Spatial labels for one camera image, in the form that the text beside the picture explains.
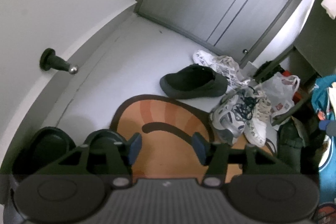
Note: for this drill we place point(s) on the teal blue printed garment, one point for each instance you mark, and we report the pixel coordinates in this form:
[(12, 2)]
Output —
[(323, 102)]

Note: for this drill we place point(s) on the orange cat-shaped floor mat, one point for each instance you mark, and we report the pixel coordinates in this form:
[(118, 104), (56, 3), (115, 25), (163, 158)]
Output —
[(166, 127)]

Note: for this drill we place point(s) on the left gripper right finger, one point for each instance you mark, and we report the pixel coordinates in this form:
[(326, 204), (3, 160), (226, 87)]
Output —
[(217, 156)]

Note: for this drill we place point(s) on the black chunky clog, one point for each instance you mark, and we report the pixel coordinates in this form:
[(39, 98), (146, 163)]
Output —
[(108, 153), (46, 146)]

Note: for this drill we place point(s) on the white plastic bag red print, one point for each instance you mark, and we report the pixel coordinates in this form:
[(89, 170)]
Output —
[(280, 90)]

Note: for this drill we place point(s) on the dark shoe rack frame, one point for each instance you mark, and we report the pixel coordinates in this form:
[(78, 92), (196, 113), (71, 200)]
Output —
[(315, 44)]

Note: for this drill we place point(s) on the wall door stopper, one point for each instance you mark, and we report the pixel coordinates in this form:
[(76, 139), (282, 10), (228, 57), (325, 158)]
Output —
[(49, 60)]

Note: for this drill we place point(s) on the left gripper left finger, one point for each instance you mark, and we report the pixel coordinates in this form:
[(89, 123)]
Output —
[(75, 162)]

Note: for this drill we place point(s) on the white patterned sneaker far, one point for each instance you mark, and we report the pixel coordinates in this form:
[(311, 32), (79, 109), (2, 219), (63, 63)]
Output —
[(224, 65)]

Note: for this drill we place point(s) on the grey sneaker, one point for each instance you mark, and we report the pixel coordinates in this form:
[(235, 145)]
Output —
[(228, 119)]

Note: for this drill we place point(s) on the black slipper near door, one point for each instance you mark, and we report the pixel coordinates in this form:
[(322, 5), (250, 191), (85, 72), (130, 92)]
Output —
[(194, 81)]

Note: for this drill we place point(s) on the white sneaker with beige laces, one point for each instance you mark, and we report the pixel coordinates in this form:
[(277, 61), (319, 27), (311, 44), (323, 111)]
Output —
[(255, 129)]

